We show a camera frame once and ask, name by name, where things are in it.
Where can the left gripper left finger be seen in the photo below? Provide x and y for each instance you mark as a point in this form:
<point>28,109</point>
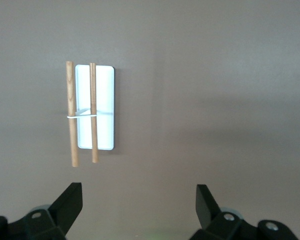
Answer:
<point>65,212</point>

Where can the brown table cover mat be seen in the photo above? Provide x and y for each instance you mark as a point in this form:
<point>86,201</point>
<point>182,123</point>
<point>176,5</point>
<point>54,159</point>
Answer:
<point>215,75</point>

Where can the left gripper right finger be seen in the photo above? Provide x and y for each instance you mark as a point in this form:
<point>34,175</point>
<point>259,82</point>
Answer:
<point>210,217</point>

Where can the white rack with wooden rods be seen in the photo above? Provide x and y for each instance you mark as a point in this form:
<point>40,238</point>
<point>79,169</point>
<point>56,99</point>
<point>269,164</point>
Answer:
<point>103,100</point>

